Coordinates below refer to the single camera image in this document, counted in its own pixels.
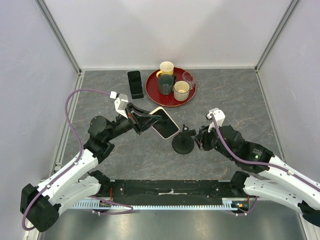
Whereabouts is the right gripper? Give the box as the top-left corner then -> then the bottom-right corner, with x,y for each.
191,120 -> 236,161

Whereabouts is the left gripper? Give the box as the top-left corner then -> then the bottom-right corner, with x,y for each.
105,102 -> 162,141

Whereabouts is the black round suction base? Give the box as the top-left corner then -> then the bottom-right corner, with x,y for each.
171,124 -> 197,155

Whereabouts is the pink case smartphone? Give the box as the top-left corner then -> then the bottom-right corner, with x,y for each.
149,106 -> 180,140

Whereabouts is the white case smartphone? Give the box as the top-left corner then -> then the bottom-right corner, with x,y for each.
127,70 -> 143,95

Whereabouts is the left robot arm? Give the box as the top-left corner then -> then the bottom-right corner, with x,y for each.
20,103 -> 179,232

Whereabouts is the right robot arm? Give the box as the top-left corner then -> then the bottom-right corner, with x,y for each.
193,125 -> 320,226

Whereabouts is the red round tray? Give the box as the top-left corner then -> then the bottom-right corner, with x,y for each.
145,69 -> 197,108

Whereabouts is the dark green mug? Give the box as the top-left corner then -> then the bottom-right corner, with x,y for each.
158,74 -> 175,96

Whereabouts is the cream faceted cup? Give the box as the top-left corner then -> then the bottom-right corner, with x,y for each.
173,81 -> 190,102

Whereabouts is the yellow mug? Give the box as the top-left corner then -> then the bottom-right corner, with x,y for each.
156,61 -> 174,78

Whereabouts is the clear drinking glass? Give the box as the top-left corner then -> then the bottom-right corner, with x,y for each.
182,71 -> 196,90

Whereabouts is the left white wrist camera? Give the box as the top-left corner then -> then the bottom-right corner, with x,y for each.
110,91 -> 129,118

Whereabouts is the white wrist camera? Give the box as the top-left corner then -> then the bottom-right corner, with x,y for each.
205,107 -> 226,133
110,91 -> 129,118

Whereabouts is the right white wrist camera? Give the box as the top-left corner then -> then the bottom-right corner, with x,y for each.
205,107 -> 226,133

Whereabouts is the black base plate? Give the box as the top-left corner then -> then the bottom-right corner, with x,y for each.
96,179 -> 248,206

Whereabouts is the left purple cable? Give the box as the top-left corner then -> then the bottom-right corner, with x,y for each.
21,88 -> 135,231

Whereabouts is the purple cable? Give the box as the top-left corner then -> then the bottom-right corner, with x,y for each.
21,88 -> 135,231
209,113 -> 320,193

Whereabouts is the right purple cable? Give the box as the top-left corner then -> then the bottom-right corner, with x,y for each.
209,113 -> 320,193

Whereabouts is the grey slotted cable duct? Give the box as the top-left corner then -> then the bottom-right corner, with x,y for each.
69,198 -> 237,211

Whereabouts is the left aluminium frame post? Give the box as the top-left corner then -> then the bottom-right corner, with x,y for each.
35,0 -> 82,75

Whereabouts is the aluminium frame post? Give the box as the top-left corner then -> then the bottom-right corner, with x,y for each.
35,0 -> 82,75
254,0 -> 300,73

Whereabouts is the right aluminium frame post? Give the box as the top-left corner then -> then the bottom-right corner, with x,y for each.
254,0 -> 300,73

